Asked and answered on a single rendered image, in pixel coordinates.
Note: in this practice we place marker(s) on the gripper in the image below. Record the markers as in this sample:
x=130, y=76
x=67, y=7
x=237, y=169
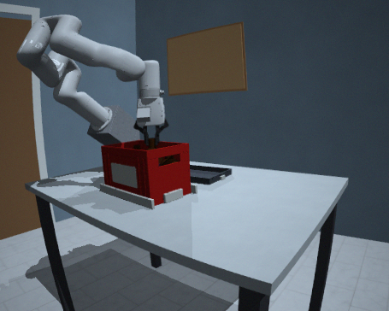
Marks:
x=157, y=117

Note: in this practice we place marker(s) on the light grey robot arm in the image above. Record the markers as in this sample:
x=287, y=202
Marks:
x=66, y=41

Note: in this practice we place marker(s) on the red plastic crate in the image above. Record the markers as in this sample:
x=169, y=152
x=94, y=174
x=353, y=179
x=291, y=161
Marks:
x=138, y=171

